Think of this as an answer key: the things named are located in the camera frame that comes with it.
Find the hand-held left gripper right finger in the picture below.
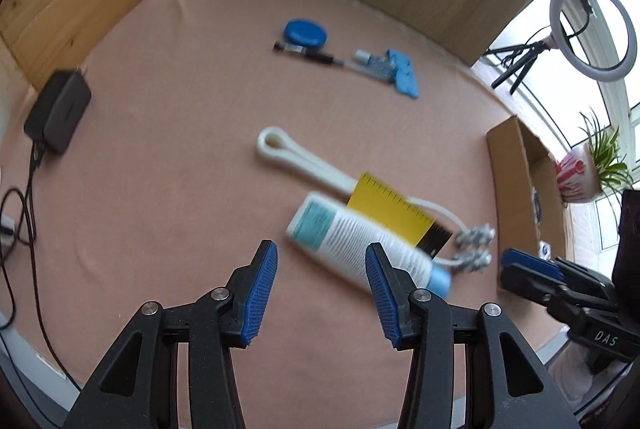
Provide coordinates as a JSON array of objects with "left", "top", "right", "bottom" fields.
[{"left": 365, "top": 243, "right": 581, "bottom": 429}]

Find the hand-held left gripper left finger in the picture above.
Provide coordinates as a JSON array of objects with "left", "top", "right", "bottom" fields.
[{"left": 62, "top": 239, "right": 279, "bottom": 429}]

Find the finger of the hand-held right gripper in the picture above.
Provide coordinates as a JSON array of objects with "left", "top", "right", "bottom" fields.
[
  {"left": 502, "top": 249, "right": 611, "bottom": 297},
  {"left": 501, "top": 266, "right": 618, "bottom": 335}
]

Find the white cream tube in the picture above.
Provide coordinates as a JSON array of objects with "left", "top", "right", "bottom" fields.
[{"left": 285, "top": 192, "right": 453, "bottom": 297}]

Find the cardboard box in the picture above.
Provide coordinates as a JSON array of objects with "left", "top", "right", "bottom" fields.
[{"left": 486, "top": 115, "right": 568, "bottom": 270}]

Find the blue phone stand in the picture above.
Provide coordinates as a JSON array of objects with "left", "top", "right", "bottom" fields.
[{"left": 385, "top": 49, "right": 420, "bottom": 100}]

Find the clear black pen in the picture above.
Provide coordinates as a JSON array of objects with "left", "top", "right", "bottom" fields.
[{"left": 273, "top": 40, "right": 346, "bottom": 66}]

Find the yellow ruler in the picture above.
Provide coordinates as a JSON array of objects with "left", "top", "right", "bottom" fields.
[{"left": 346, "top": 172, "right": 453, "bottom": 260}]

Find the potted plant in white pot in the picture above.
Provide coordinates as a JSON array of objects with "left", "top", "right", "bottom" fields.
[{"left": 554, "top": 106, "right": 636, "bottom": 205}]

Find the white massage roller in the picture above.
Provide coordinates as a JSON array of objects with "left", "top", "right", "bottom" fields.
[{"left": 257, "top": 126, "right": 496, "bottom": 277}]

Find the pink blanket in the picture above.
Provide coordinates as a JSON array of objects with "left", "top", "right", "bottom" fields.
[{"left": 0, "top": 0, "right": 571, "bottom": 429}]

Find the black tripod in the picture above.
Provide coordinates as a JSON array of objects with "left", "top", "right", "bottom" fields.
[{"left": 482, "top": 29, "right": 551, "bottom": 96}]

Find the blue round case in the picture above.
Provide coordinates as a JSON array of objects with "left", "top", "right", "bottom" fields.
[{"left": 283, "top": 18, "right": 327, "bottom": 49}]

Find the black power adapter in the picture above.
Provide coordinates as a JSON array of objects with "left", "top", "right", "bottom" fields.
[{"left": 24, "top": 66, "right": 93, "bottom": 155}]

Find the white ring light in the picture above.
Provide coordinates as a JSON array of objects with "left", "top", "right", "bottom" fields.
[{"left": 549, "top": 0, "right": 632, "bottom": 84}]

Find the black cable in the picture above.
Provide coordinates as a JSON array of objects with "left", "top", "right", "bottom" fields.
[{"left": 0, "top": 144, "right": 83, "bottom": 395}]

